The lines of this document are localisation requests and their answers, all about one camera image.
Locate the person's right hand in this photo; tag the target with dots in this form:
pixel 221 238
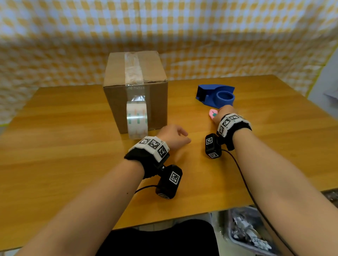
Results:
pixel 224 110

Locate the person's left hand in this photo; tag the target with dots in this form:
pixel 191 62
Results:
pixel 173 137

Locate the pink oval cutter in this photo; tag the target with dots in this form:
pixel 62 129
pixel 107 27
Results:
pixel 212 114

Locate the brown cardboard box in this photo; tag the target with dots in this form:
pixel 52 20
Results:
pixel 155 105

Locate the clear tape roll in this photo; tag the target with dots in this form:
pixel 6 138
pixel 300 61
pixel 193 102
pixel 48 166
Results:
pixel 136 124

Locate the person's left forearm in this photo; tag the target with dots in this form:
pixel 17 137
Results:
pixel 87 213

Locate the person's right forearm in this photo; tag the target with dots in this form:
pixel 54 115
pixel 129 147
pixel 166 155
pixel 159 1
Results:
pixel 280 190

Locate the blue tape dispenser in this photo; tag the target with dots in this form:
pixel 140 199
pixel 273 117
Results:
pixel 208 95

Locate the person's black trousers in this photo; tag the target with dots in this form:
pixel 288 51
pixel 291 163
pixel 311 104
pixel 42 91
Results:
pixel 163 240

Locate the black right wristband white markers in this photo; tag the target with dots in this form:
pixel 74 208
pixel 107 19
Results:
pixel 233 125

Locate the black wristband white markers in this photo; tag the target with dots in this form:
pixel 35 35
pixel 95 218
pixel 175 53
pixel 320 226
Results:
pixel 140 158
pixel 233 125

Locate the black left wristband white markers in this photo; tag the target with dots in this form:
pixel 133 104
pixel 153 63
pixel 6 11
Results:
pixel 140 158

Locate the yellow white checkered cloth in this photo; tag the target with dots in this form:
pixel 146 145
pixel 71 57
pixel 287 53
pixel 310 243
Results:
pixel 184 26

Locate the grey bin with paper scraps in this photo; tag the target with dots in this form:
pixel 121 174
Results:
pixel 245 229

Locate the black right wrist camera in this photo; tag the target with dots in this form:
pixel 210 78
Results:
pixel 212 146

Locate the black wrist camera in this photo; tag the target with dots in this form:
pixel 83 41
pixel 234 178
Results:
pixel 212 146
pixel 169 184

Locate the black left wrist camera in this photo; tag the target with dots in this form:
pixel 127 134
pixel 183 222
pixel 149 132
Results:
pixel 169 184

